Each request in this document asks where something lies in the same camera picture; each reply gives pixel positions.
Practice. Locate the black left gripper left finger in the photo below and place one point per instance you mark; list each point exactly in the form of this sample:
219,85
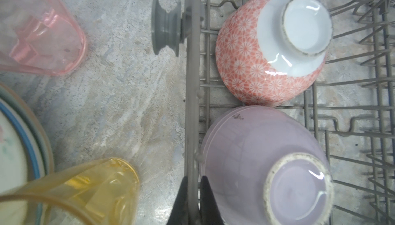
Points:
179,213

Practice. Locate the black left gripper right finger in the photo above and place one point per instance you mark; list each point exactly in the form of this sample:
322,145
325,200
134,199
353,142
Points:
209,210

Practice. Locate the lilac ceramic bowl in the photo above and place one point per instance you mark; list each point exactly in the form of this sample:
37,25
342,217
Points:
265,168

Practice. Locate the amber glass tumbler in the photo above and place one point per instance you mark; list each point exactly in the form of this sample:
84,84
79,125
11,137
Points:
101,192

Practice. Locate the watermelon plate blue rim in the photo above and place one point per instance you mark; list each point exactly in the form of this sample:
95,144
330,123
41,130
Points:
29,151

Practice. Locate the cream flamingo plate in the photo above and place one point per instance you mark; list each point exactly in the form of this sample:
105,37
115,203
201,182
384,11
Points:
14,173

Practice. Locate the pink patterned bowl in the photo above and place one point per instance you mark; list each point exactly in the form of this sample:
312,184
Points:
270,51

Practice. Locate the pink glass tumbler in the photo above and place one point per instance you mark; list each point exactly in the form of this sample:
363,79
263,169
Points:
40,37

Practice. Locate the mint green plate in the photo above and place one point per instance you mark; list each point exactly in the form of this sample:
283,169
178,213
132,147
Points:
32,122

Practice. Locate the grey wire dish rack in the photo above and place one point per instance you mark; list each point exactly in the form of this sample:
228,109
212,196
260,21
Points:
350,109

